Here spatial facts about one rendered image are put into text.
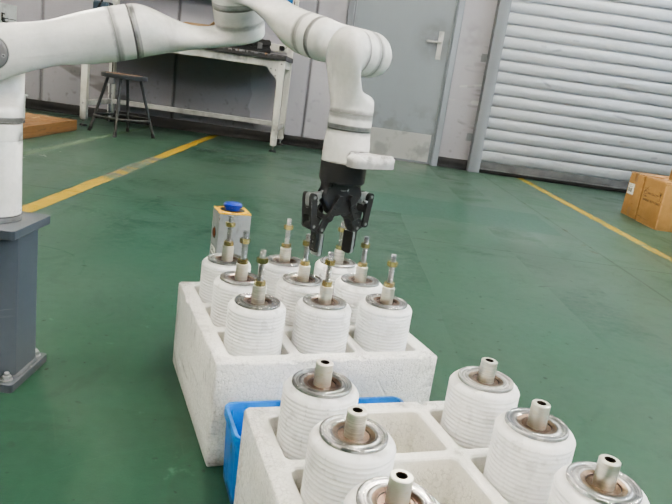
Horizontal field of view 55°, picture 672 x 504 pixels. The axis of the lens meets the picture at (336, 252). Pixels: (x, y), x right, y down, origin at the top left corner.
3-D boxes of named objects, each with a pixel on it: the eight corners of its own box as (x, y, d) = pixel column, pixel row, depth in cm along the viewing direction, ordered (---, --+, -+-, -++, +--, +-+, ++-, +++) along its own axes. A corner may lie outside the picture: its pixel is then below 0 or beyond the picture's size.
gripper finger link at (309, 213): (307, 189, 103) (309, 224, 106) (298, 192, 102) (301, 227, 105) (318, 193, 102) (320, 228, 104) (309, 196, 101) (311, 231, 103)
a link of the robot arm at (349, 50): (342, 131, 98) (379, 133, 104) (357, 24, 94) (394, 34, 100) (310, 124, 102) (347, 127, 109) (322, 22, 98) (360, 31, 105)
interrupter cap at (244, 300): (228, 307, 103) (228, 303, 103) (241, 293, 111) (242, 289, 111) (274, 315, 103) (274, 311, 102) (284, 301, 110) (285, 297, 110)
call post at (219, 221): (206, 348, 146) (219, 214, 138) (200, 336, 152) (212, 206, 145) (237, 347, 149) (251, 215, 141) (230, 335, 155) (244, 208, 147)
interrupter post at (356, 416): (346, 444, 69) (350, 416, 68) (339, 431, 71) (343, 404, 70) (367, 442, 70) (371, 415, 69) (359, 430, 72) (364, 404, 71)
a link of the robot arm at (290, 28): (339, 0, 106) (339, 51, 111) (240, -29, 121) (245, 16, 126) (296, 14, 101) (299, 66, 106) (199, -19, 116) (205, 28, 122)
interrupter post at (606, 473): (601, 495, 66) (608, 467, 65) (585, 481, 68) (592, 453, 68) (619, 493, 67) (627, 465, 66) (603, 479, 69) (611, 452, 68)
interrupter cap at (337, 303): (307, 311, 107) (307, 307, 107) (298, 295, 114) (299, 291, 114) (351, 313, 109) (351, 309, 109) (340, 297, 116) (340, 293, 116)
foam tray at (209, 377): (206, 468, 103) (216, 364, 99) (172, 361, 138) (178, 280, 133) (420, 447, 118) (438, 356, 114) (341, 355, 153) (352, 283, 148)
